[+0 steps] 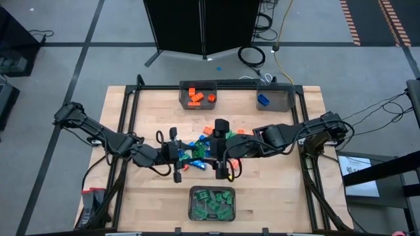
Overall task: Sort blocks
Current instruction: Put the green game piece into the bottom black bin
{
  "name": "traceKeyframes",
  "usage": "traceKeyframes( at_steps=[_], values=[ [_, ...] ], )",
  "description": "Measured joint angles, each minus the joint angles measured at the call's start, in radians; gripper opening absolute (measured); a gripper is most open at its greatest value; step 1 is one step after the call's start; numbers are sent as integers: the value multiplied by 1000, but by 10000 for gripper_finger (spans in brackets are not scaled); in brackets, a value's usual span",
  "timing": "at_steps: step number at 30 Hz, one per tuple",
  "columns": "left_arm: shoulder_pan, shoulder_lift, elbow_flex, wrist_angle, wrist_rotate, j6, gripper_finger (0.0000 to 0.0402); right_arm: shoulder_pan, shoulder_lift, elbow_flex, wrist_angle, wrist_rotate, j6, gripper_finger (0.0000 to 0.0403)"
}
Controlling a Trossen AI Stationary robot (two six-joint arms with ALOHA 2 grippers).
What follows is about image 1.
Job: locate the black aluminium table frame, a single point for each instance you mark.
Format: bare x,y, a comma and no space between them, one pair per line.
236,87

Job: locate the grey device with red cap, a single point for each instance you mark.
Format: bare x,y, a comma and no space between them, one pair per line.
88,206
99,200

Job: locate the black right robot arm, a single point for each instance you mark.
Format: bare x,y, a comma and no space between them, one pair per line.
279,136

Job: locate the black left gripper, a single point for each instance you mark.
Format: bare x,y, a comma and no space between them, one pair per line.
170,153

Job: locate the red round object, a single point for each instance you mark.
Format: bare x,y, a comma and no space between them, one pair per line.
399,233

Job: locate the black folding partition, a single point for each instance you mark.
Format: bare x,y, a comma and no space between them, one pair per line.
183,26

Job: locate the black equipment case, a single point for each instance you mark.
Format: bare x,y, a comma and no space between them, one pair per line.
8,101

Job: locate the white paper sheet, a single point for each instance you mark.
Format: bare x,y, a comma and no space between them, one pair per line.
361,183

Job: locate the blue 2x2 toy brick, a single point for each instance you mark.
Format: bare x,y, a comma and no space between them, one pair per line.
180,153
192,144

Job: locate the black desk beam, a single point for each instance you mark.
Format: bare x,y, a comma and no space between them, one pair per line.
377,170

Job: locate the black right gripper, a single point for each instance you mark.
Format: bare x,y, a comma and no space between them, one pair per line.
218,150

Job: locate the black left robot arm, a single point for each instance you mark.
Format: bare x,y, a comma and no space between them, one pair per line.
115,142

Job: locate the white metal bracket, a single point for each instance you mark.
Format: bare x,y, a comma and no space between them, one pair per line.
301,138

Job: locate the orange 2x2 toy brick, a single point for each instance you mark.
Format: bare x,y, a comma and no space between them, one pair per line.
185,167
212,98

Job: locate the black cabinet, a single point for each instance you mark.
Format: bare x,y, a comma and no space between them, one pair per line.
16,39

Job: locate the orange striped floor tape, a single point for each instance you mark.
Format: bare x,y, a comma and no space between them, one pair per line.
395,24
350,24

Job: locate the green 2x4 toy brick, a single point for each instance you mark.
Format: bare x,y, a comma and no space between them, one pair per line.
184,157
213,204
199,212
202,195
199,150
224,213
231,134

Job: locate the orange 2x4 toy brick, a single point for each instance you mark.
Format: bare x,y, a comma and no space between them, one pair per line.
241,131
235,164
207,130
197,97

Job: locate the translucent grey plastic bin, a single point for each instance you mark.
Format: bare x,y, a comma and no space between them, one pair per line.
279,98
191,203
210,105

